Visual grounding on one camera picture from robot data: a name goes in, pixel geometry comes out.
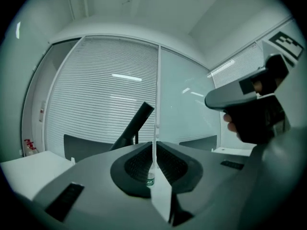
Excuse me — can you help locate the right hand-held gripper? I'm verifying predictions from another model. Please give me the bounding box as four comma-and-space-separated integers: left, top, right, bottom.
204, 31, 305, 145

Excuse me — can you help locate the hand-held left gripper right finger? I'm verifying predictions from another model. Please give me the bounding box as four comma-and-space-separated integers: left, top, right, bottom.
156, 141, 204, 194

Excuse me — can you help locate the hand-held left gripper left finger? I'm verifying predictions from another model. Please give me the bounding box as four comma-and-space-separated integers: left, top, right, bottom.
110, 141, 153, 198

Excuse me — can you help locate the black table lamp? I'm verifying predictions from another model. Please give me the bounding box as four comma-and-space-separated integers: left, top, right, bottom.
109, 101, 155, 152

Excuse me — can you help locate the person's right hand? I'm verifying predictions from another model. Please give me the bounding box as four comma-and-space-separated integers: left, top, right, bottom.
223, 113, 242, 141

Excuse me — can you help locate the clear bottle with green label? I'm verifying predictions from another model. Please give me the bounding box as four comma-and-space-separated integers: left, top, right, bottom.
146, 168, 155, 189

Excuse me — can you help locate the narrow white window blind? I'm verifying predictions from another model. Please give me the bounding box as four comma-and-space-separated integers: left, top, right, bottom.
208, 41, 267, 89

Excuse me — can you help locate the dark office chair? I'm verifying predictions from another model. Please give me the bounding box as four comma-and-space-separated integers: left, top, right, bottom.
63, 134, 122, 164

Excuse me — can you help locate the frosted glass panel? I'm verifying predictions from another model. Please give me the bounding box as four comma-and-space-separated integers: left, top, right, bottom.
157, 46, 221, 146

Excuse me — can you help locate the wide white window blind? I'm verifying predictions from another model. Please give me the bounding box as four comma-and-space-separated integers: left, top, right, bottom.
44, 35, 160, 153

